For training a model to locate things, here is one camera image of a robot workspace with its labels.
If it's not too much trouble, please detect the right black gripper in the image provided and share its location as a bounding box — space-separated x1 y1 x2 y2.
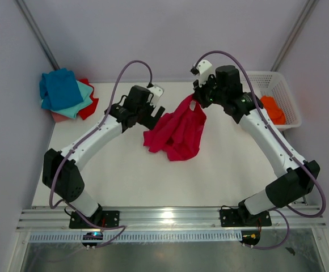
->
193 74 227 109

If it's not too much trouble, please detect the magenta t shirt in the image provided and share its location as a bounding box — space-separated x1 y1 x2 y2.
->
144 95 206 162

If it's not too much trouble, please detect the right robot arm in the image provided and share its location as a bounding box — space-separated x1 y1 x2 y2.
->
191 61 320 226

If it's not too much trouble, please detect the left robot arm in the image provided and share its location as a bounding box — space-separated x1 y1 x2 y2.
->
42 84 165 228

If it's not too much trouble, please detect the white plastic basket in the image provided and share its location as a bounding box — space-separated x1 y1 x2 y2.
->
247 71 302 131

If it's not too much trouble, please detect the red folded t shirt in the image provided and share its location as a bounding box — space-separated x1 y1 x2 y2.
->
78 78 99 120

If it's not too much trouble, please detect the orange t shirt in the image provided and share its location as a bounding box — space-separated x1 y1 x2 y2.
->
260 96 286 125

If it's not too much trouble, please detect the teal folded t shirt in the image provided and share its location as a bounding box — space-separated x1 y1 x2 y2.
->
57 79 94 119

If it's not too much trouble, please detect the pink folded t shirt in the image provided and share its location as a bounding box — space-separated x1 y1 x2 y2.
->
50 111 69 123

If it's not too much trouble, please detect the blue folded t shirt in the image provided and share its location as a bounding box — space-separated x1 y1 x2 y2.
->
39 69 83 111

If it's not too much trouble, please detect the left black controller board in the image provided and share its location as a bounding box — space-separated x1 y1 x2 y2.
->
82 231 103 247

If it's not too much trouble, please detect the black controller board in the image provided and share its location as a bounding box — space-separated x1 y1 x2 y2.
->
240 231 260 247
82 231 103 247

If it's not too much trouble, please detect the right black controller board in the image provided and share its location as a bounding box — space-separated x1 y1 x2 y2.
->
240 231 260 247

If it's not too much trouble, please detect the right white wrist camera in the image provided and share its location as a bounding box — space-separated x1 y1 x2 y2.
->
190 59 213 87

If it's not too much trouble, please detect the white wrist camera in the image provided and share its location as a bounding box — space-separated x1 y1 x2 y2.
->
147 85 164 107
190 59 213 87

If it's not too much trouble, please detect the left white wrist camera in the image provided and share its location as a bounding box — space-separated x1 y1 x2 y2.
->
147 85 164 107

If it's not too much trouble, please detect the right side aluminium rail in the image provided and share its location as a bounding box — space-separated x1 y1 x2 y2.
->
283 133 307 205

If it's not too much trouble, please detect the aluminium rail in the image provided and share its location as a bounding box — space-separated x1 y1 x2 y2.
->
283 133 307 205
16 207 326 232

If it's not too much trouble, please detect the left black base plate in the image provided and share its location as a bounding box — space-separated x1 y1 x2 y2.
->
69 210 120 229

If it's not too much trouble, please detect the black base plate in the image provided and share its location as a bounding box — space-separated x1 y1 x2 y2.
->
219 205 272 227
69 210 120 229

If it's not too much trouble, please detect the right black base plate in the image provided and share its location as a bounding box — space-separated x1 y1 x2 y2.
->
219 205 272 227

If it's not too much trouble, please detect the slotted grey cable duct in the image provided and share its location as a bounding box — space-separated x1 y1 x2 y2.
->
28 229 241 243

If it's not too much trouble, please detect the right corner aluminium post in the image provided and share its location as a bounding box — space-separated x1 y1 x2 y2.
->
270 0 319 72

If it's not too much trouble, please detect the corner aluminium post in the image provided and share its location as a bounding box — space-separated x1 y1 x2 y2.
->
270 0 319 72
14 0 60 70

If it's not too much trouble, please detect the left corner aluminium post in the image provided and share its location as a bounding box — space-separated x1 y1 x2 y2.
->
14 0 60 70

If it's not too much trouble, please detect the aluminium front rail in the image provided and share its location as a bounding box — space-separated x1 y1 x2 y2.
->
16 207 326 232

